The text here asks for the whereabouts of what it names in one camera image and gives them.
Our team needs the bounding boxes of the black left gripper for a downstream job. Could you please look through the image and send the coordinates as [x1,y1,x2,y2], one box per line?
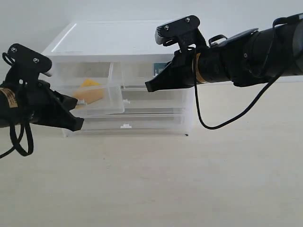
[0,80,84,131]

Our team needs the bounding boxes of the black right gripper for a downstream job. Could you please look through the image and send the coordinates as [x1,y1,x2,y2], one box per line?
[145,46,230,92]

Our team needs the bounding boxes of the teal white glue stick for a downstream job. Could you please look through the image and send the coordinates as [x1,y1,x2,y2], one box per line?
[153,62,169,77]

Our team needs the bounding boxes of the yellow cheese wedge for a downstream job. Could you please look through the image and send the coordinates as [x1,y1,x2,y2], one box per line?
[72,79,107,106]

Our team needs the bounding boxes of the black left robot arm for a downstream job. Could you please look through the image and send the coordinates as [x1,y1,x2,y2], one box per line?
[0,80,84,131]

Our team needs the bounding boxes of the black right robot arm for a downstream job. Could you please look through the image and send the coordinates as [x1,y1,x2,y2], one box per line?
[145,14,303,92]

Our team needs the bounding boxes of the white translucent drawer cabinet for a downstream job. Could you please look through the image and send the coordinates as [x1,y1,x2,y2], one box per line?
[42,20,196,138]

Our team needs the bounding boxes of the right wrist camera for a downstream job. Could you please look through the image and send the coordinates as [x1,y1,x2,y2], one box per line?
[155,15,207,52]

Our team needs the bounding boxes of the black left camera cable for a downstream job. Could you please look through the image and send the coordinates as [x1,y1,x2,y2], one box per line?
[0,80,34,159]

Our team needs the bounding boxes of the black camera cable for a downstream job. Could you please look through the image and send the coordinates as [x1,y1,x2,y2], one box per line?
[191,46,277,130]
[0,80,34,159]

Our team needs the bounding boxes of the black right camera cable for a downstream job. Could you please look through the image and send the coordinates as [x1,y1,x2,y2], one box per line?
[191,46,277,130]

